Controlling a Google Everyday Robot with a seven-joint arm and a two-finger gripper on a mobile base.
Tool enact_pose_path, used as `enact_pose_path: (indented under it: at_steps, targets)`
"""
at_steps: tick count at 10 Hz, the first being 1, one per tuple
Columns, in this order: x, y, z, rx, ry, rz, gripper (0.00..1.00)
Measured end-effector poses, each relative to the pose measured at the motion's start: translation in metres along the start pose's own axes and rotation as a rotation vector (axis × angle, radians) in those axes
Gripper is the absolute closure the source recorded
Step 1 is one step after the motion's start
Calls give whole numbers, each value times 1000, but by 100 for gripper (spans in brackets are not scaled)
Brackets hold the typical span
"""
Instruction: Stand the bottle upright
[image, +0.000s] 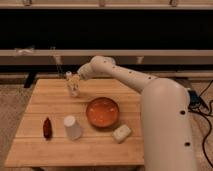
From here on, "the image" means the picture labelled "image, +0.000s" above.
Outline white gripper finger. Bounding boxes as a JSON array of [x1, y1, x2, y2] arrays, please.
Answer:
[[68, 85, 74, 97], [74, 86, 80, 97]]

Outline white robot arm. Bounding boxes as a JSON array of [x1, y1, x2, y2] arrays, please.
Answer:
[[68, 56, 198, 171]]

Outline dark red small bottle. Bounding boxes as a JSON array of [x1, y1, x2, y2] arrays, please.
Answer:
[[43, 118, 52, 139]]

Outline wooden table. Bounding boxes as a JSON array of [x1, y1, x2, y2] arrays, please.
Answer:
[[5, 79, 144, 167]]

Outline orange bowl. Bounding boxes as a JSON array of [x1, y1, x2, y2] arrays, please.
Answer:
[[86, 97, 119, 128]]

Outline white sponge block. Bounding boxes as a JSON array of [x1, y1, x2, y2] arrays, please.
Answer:
[[112, 124, 132, 143]]

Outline blue device on floor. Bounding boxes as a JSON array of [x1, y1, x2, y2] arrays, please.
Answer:
[[188, 90, 200, 107]]

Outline wooden rail frame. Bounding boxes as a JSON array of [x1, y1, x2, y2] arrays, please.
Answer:
[[0, 0, 213, 77]]

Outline black cables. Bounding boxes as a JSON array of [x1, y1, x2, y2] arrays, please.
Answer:
[[188, 79, 213, 168]]

